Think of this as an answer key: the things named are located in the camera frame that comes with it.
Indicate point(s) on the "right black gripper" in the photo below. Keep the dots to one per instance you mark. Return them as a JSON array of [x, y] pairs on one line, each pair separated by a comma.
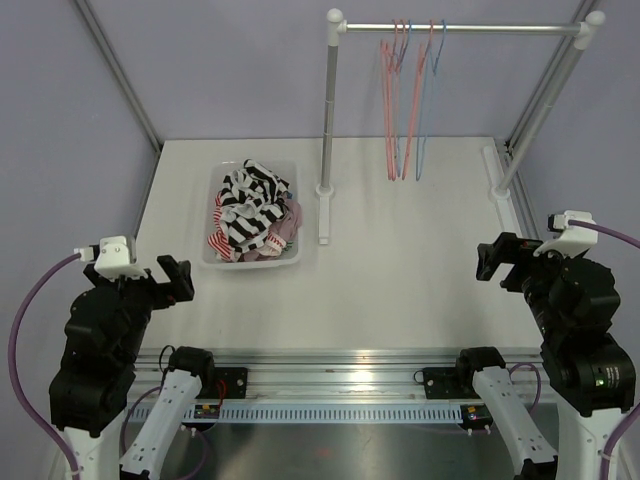
[[506, 248]]

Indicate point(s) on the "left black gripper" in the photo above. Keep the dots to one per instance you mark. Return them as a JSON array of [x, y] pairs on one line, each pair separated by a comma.
[[178, 274]]

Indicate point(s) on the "red striped tank top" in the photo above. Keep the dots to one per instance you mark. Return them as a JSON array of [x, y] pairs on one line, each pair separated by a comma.
[[220, 240]]

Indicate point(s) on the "black white striped garment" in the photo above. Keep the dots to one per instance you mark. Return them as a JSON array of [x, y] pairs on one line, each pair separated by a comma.
[[252, 198]]

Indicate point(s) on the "mauve tank top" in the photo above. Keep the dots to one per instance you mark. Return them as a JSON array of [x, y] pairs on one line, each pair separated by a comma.
[[274, 243]]

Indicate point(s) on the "blue hanger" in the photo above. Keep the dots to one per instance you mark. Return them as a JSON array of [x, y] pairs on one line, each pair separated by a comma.
[[430, 75], [402, 75]]

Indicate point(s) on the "pink hanger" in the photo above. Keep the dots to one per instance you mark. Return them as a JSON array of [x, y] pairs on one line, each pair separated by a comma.
[[423, 51], [397, 100], [387, 52]]

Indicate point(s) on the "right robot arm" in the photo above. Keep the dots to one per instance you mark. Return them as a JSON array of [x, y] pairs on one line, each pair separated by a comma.
[[573, 300]]

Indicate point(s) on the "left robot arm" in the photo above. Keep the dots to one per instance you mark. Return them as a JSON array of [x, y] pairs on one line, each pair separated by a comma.
[[89, 394]]

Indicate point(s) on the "translucent plastic basket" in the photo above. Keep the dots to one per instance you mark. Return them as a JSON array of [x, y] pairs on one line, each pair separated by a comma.
[[295, 240]]

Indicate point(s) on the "white clothes rack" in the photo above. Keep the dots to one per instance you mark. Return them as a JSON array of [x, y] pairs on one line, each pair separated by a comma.
[[576, 38]]

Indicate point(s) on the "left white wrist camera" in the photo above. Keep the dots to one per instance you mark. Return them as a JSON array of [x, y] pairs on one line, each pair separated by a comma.
[[113, 257]]

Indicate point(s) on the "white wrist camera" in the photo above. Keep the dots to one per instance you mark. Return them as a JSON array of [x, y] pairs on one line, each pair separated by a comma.
[[572, 236], [113, 257]]

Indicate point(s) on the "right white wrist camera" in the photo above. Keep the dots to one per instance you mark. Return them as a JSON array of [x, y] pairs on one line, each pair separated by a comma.
[[572, 236]]

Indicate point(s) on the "aluminium mounting rail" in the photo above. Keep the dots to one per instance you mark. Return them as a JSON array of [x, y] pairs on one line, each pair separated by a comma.
[[354, 319]]

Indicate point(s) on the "white slotted cable duct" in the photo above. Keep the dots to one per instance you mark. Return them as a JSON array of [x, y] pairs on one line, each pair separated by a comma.
[[249, 413]]

